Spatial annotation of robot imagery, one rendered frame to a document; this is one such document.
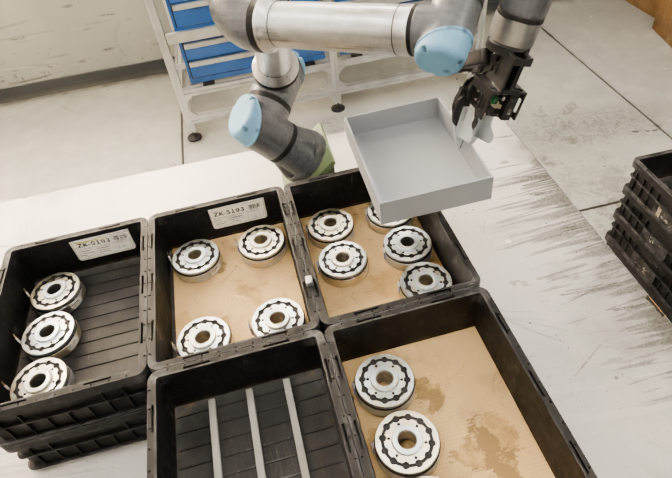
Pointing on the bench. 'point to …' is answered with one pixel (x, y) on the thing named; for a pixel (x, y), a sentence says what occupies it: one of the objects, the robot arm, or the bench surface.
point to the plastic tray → (415, 160)
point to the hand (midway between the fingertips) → (462, 140)
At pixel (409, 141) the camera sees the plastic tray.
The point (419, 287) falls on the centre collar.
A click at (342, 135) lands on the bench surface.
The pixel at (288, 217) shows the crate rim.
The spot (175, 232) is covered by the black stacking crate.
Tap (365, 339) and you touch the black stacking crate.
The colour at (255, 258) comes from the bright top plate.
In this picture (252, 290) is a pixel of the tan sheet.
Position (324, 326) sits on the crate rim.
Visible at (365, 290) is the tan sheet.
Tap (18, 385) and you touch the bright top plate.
